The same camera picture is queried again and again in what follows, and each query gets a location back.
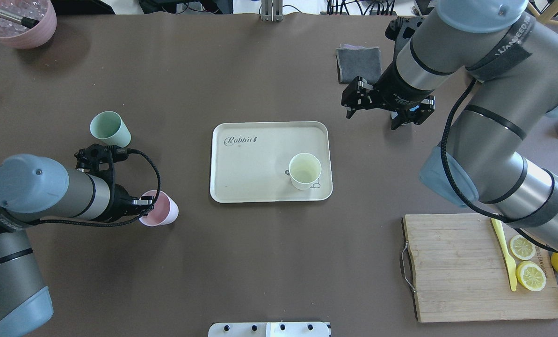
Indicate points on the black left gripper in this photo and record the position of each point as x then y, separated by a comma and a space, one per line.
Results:
121, 203

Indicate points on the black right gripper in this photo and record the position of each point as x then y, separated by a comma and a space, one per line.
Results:
397, 88

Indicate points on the pink plastic cup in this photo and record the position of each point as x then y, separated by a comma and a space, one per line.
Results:
164, 212

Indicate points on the green plastic cup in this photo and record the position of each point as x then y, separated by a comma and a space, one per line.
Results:
109, 127

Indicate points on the pale yellow plastic cup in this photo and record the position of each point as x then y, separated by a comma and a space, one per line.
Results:
304, 170

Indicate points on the blue plastic cup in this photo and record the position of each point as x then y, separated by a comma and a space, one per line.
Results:
405, 111

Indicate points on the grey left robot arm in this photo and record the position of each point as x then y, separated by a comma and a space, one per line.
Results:
38, 190

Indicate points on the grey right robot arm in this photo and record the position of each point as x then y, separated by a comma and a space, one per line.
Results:
516, 59

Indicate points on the beige rabbit tray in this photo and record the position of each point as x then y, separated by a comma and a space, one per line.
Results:
249, 161

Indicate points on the grey folded cloth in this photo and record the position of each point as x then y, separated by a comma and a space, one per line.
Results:
355, 60

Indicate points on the wooden cutting board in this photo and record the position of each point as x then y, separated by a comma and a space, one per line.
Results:
458, 273

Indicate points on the wooden stand with round base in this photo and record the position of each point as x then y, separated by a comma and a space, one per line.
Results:
546, 17

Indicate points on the upper lemon slice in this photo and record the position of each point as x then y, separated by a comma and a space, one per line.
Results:
521, 248

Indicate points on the lemon slice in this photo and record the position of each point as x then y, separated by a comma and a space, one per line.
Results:
521, 248
531, 276

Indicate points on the yellow plastic knife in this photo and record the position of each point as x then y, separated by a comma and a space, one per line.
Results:
509, 261

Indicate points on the pink ribbed bowl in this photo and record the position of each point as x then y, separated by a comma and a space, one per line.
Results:
17, 36

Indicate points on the lower lemon slice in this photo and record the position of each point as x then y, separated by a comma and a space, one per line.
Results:
531, 276

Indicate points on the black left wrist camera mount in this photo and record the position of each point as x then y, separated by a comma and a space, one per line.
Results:
98, 158

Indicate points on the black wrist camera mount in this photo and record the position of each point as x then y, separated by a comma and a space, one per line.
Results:
98, 158
401, 29

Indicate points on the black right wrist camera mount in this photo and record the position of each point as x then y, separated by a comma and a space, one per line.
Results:
401, 29

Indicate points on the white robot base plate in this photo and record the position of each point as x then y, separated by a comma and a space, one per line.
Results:
270, 329

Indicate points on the metal handled scoop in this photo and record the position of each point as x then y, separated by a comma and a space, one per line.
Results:
18, 19

